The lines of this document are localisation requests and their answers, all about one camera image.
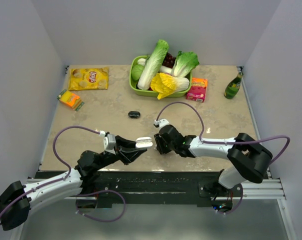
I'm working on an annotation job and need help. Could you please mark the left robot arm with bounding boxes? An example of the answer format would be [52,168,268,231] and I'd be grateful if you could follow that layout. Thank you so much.
[0,134,153,231]

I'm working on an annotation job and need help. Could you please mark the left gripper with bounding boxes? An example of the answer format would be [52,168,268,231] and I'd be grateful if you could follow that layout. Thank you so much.
[95,135,147,171]

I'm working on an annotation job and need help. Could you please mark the white radish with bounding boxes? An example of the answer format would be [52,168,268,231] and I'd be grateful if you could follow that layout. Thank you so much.
[137,58,172,75]

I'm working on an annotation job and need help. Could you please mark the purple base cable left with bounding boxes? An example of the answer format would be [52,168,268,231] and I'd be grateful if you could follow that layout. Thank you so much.
[75,189,127,222]

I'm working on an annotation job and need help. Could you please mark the green glass bottle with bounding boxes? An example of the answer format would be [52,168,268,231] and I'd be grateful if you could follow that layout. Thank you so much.
[224,72,243,99]

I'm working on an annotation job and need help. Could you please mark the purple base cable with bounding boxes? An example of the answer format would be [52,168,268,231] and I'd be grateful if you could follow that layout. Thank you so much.
[75,189,127,222]
[214,183,244,216]

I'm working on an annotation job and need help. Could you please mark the green leafy lettuce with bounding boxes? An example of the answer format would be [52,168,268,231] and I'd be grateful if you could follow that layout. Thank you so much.
[171,51,200,78]

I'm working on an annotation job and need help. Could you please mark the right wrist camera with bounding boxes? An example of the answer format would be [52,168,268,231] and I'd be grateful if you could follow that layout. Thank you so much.
[153,118,170,129]

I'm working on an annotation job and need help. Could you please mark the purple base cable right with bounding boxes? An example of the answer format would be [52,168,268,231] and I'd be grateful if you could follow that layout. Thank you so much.
[214,183,244,216]

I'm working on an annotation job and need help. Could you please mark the dark red grapes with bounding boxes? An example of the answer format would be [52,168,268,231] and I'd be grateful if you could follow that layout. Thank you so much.
[162,52,176,69]

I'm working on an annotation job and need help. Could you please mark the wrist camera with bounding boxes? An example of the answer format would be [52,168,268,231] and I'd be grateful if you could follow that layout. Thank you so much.
[99,130,116,155]
[153,118,170,129]

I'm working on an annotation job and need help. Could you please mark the small green cabbage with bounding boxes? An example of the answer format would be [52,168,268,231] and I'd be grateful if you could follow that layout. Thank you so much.
[131,64,145,81]

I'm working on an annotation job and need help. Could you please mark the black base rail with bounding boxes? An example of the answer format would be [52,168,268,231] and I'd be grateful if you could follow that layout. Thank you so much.
[25,169,287,210]

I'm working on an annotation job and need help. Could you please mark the green plastic basin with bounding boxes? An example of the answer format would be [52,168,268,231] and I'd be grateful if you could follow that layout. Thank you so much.
[129,55,193,98]

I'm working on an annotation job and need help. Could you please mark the white earbud charging case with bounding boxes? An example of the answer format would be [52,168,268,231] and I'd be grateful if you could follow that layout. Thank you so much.
[135,137,153,149]

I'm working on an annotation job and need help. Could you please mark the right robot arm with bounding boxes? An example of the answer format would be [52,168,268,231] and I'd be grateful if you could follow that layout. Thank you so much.
[154,124,273,197]

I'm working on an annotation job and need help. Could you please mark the yellow napa cabbage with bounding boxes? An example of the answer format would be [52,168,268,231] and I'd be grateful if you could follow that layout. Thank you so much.
[150,72,190,100]

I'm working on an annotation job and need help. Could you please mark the black earbud charging case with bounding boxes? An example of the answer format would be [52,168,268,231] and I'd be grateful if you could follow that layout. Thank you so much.
[128,110,141,119]

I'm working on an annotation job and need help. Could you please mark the yellow orange sponge pack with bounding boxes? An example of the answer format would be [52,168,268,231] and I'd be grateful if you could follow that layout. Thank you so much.
[57,89,85,111]

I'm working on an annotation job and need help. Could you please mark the pink snack box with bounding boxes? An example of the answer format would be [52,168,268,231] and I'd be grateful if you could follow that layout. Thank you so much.
[186,77,208,103]

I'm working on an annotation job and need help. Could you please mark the yellow chips bag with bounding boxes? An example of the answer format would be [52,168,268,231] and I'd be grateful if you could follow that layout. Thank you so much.
[68,67,109,91]

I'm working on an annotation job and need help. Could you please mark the tall napa cabbage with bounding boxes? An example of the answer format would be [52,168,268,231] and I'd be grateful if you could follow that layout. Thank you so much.
[137,39,169,91]

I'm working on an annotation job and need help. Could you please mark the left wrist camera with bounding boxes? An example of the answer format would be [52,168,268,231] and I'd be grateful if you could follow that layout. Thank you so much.
[99,130,116,155]

